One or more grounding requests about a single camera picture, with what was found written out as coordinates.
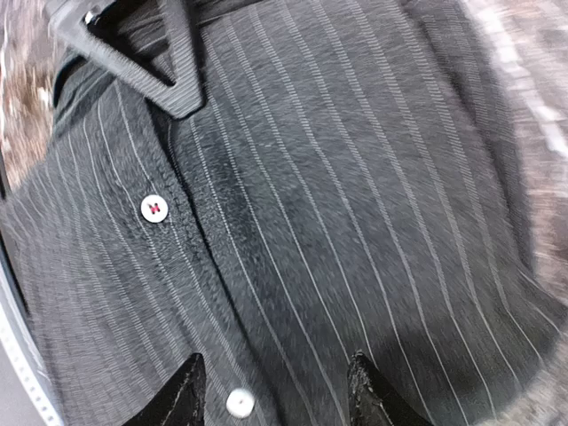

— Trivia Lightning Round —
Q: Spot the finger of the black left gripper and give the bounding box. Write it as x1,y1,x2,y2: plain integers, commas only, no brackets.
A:
44,1,203,119

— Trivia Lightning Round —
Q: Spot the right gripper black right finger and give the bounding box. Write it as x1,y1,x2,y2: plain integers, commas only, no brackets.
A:
348,351,431,426

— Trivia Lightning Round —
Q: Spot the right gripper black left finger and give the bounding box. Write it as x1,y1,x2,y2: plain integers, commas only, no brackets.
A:
124,353,207,426

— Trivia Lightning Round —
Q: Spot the black pinstriped long sleeve shirt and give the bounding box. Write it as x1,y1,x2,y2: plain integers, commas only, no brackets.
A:
1,1,567,425

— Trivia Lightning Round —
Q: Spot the white slotted cable duct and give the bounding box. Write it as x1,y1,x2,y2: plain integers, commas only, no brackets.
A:
1,271,64,425

